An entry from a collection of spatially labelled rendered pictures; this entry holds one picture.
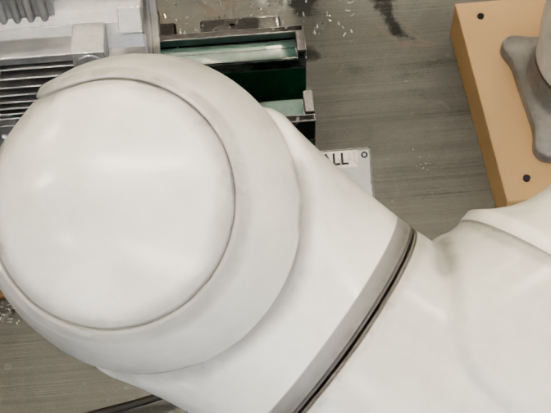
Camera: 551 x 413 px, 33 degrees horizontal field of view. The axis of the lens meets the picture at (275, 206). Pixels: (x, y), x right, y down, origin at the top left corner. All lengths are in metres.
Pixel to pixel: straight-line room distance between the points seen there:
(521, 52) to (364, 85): 0.19
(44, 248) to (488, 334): 0.14
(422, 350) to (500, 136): 0.80
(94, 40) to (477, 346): 0.62
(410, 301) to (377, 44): 0.94
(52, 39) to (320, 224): 0.62
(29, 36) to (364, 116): 0.44
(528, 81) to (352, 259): 0.83
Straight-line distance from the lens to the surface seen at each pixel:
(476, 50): 1.17
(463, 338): 0.30
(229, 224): 0.25
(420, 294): 0.31
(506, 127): 1.10
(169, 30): 1.17
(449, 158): 1.12
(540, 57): 1.07
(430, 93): 1.18
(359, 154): 0.75
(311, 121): 0.97
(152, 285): 0.25
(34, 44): 0.89
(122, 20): 0.86
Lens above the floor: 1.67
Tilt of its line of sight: 55 degrees down
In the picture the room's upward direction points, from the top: 2 degrees counter-clockwise
